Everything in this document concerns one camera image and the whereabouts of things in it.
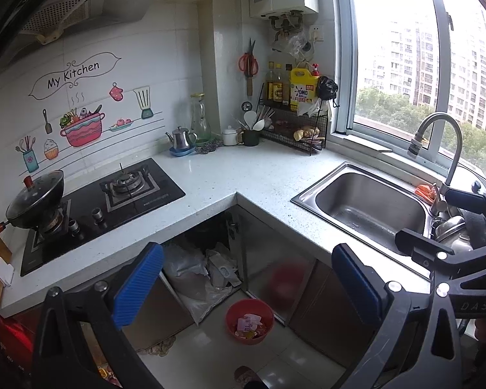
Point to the yellow detergent bottle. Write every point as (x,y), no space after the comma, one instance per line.
(303,89)

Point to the brown cabinet door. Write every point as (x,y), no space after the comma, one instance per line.
(162,316)
(332,316)

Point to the white wall hook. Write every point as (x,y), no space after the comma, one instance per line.
(4,271)

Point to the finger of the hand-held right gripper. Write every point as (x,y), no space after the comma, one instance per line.
(421,247)
(469,200)

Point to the green plastic tray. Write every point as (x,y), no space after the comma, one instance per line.
(202,142)

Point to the glass carafe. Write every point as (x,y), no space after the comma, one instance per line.
(199,123)

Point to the apartment buildings outside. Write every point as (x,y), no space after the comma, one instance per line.
(397,60)

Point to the red sauce packet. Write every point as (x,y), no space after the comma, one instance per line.
(312,144)

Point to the water heater pipes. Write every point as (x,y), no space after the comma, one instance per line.
(285,20)

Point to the grey range hood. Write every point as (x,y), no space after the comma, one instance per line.
(85,4)

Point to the dark green mug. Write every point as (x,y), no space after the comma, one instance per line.
(251,137)

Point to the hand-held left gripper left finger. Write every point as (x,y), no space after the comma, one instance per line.
(139,283)

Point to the large clear plastic bag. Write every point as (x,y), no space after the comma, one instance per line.
(186,275)

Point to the black plastic bag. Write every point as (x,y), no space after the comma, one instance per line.
(327,87)

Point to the kitchen wall decal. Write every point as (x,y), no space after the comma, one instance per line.
(83,131)

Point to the bundle of metal chopsticks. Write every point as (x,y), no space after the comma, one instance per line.
(266,112)

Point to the black gas stove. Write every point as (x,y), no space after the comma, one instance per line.
(154,194)

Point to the ginger root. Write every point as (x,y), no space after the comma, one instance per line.
(303,133)

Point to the dark sauce bottle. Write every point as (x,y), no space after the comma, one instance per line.
(287,89)
(279,87)
(270,85)

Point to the beige floor cloth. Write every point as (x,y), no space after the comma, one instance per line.
(162,346)

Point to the pile of discarded wrappers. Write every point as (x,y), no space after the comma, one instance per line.
(249,324)

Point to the stainless steel sink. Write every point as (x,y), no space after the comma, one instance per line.
(372,206)

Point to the metal strainer ladle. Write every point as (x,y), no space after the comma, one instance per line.
(249,106)

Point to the blue dish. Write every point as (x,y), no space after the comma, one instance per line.
(184,153)

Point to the red plastic bin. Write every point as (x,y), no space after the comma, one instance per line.
(249,341)

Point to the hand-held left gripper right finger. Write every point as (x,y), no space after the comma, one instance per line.
(358,287)

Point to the white wall socket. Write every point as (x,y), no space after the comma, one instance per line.
(316,33)

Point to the white lidded mug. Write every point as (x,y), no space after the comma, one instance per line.
(229,137)

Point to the steel wool scrubber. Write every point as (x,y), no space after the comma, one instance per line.
(208,148)

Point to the red plastic bag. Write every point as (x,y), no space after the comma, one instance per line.
(14,340)

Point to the curved metal faucet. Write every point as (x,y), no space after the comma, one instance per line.
(437,118)

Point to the stainless steel kettle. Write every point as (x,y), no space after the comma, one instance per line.
(453,231)

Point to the white plastic bag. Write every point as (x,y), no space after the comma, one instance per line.
(314,107)

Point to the grey cardboard pieces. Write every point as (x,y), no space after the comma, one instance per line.
(222,267)

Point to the black wok with lid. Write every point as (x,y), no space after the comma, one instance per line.
(34,206)

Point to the grey window frame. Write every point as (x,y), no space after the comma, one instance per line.
(342,69)

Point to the green trees outside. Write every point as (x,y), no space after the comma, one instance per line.
(388,109)

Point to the orange mesh scrubber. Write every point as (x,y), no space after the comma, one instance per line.
(424,191)

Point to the stainless steel teapot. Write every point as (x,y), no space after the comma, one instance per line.
(181,140)

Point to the white rice paddle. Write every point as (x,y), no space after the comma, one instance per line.
(259,124)
(250,118)

